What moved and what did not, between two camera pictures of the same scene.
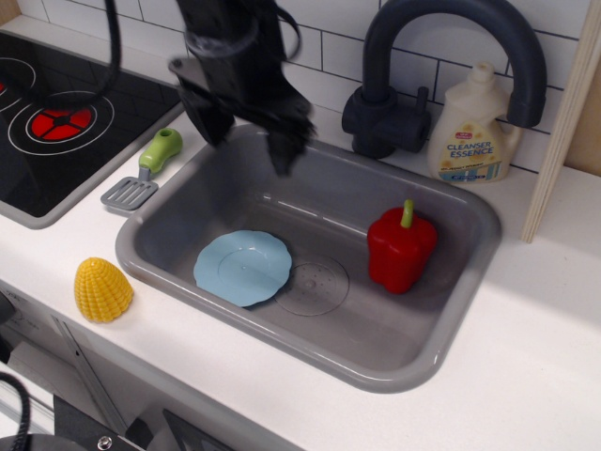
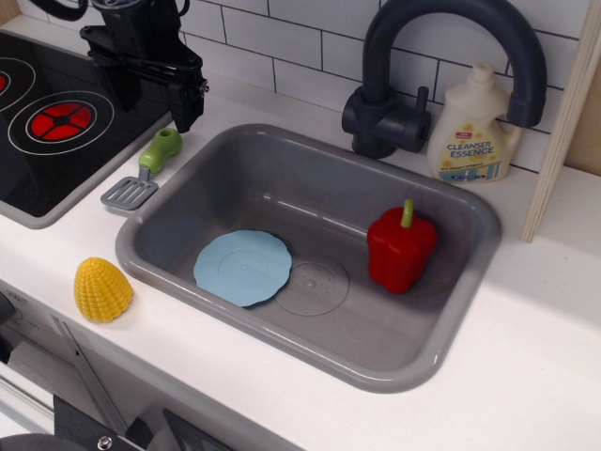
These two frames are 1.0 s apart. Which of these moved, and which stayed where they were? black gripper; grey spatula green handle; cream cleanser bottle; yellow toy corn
Moved: black gripper
Stayed: grey spatula green handle; yellow toy corn; cream cleanser bottle
